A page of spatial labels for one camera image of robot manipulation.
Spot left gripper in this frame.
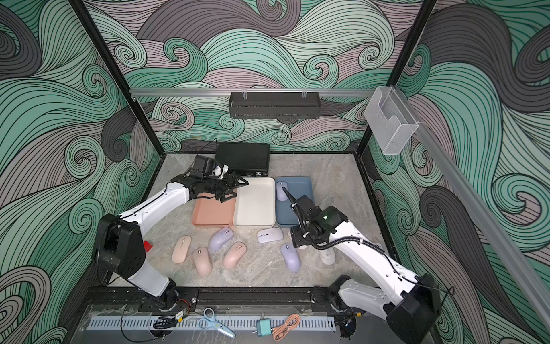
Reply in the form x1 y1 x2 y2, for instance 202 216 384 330
202 173 249 203

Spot purple mouse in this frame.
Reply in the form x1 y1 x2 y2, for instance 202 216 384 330
280 243 302 273
209 227 233 252
276 181 288 202

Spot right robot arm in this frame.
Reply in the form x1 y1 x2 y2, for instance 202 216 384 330
282 188 442 343

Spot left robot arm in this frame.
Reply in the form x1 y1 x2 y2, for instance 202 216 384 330
93 172 249 312

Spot pink storage tray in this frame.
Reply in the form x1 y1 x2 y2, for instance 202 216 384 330
191 193 236 228

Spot blue storage tray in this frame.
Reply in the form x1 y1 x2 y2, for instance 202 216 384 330
275 176 315 228

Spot white storage tray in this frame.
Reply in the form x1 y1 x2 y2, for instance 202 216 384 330
233 177 276 229

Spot white mouse right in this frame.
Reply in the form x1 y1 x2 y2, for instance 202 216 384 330
319 248 336 266

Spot flat white mouse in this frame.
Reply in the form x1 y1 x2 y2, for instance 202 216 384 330
257 227 284 244

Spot black case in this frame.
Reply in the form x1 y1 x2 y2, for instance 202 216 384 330
215 142 270 177

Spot flat pink mouse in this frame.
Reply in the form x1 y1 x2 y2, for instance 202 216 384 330
172 236 192 264

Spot pink mouse right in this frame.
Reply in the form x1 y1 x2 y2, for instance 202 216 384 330
223 242 247 269

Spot pink mouse middle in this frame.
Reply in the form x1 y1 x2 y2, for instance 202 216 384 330
193 247 213 277

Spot red block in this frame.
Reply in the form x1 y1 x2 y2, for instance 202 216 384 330
143 241 153 252

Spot teal plug adapter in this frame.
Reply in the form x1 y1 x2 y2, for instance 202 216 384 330
256 319 272 337

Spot blue scissors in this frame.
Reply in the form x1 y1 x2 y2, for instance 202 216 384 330
197 308 236 338

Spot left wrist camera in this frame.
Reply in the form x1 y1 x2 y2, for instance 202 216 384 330
190 155 229 179

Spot orange coiled cable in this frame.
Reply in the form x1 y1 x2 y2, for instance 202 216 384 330
271 313 302 342

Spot black wall shelf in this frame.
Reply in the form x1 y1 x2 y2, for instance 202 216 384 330
229 91 322 120

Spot clear wall holder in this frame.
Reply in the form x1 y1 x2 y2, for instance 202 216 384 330
364 86 418 156

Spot perforated cable duct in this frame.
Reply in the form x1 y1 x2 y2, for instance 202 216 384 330
85 315 337 333

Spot black cable bundle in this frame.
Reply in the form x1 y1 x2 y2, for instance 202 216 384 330
152 314 183 331

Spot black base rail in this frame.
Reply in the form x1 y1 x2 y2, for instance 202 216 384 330
81 285 426 309

